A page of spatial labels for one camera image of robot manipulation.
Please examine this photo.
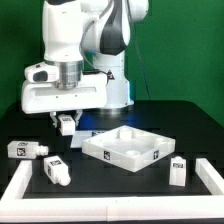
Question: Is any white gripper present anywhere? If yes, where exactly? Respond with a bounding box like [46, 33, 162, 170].
[21, 72, 108, 129]

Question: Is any white square tabletop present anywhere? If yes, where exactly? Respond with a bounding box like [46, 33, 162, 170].
[82, 126, 175, 172]

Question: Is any white tag sheet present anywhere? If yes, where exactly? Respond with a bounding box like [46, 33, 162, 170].
[70, 130, 104, 148]

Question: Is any white U-shaped obstacle fence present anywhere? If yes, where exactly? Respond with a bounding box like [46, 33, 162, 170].
[0, 159, 224, 223]

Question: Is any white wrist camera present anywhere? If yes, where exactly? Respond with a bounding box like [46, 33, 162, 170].
[24, 62, 59, 83]

